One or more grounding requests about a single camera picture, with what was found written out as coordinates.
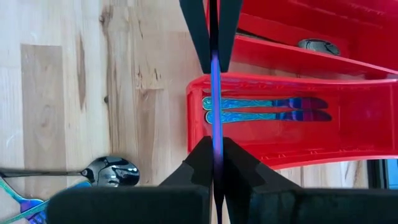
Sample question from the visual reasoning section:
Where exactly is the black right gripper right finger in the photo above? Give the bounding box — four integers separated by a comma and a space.
222, 136, 398, 224

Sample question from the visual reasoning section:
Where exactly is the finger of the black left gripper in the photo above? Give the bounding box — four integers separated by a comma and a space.
179, 0, 212, 75
218, 0, 244, 74

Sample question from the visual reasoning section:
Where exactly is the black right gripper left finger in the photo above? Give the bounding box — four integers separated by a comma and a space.
46, 136, 215, 224

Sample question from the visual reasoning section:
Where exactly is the iridescent fork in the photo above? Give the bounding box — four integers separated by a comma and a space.
2, 180, 93, 224
0, 175, 47, 224

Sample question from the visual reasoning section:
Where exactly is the iridescent table knife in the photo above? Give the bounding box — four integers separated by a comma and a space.
201, 95, 329, 111
208, 0, 225, 224
205, 109, 333, 124

